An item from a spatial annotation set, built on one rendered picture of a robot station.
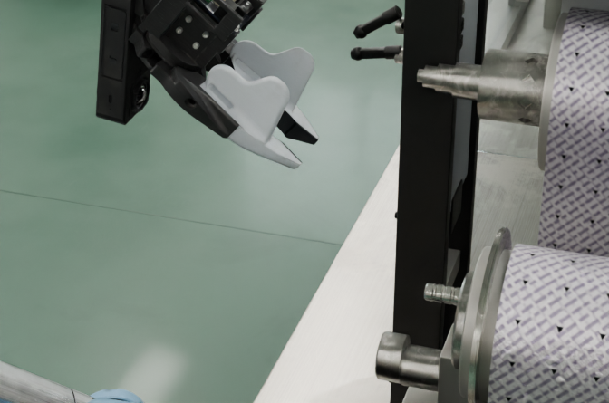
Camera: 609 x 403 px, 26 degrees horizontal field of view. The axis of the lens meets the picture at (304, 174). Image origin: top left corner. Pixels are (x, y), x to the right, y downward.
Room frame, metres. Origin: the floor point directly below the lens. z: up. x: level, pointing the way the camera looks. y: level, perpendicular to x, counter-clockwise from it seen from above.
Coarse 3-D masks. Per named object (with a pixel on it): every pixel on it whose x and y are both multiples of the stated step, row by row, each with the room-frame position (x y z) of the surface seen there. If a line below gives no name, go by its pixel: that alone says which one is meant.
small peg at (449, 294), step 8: (432, 288) 0.83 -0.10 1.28; (440, 288) 0.83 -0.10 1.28; (448, 288) 0.83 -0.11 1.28; (456, 288) 0.83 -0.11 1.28; (424, 296) 0.83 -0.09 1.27; (432, 296) 0.83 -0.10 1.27; (440, 296) 0.83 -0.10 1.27; (448, 296) 0.83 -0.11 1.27; (456, 296) 0.83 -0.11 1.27; (456, 304) 0.83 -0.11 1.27
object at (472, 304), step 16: (480, 256) 0.83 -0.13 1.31; (480, 272) 0.81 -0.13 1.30; (496, 272) 0.81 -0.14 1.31; (480, 288) 0.80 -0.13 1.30; (496, 288) 0.80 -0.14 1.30; (496, 304) 0.79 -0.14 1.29; (464, 320) 0.79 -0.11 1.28; (496, 320) 0.78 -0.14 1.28; (464, 336) 0.78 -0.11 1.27; (464, 352) 0.78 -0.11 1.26; (464, 368) 0.77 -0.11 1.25; (480, 368) 0.77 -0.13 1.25; (464, 384) 0.78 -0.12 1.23; (480, 384) 0.77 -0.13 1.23
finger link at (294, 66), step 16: (240, 48) 0.91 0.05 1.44; (256, 48) 0.91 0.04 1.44; (240, 64) 0.91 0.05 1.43; (256, 64) 0.91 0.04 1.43; (272, 64) 0.90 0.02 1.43; (288, 64) 0.90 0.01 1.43; (304, 64) 0.90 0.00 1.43; (288, 80) 0.90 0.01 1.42; (304, 80) 0.90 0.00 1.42; (288, 112) 0.89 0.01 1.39; (288, 128) 0.89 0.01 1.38; (304, 128) 0.89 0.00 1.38
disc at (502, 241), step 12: (504, 228) 0.85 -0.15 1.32; (504, 240) 0.84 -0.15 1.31; (492, 252) 0.81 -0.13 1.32; (492, 264) 0.80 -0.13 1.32; (492, 276) 0.80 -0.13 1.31; (480, 300) 0.78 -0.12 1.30; (480, 312) 0.77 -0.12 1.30; (480, 324) 0.77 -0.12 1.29; (480, 336) 0.77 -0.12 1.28; (480, 348) 0.77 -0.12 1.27; (468, 396) 0.76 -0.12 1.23
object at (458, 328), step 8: (472, 272) 0.84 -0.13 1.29; (464, 280) 0.83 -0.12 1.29; (464, 288) 0.82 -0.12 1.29; (464, 296) 0.81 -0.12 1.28; (464, 304) 0.81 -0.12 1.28; (456, 312) 0.81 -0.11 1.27; (464, 312) 0.80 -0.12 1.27; (456, 320) 0.80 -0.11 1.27; (456, 328) 0.80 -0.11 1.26; (456, 336) 0.80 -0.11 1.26; (456, 344) 0.80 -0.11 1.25; (456, 352) 0.80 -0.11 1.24; (456, 360) 0.80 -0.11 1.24; (456, 368) 0.81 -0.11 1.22
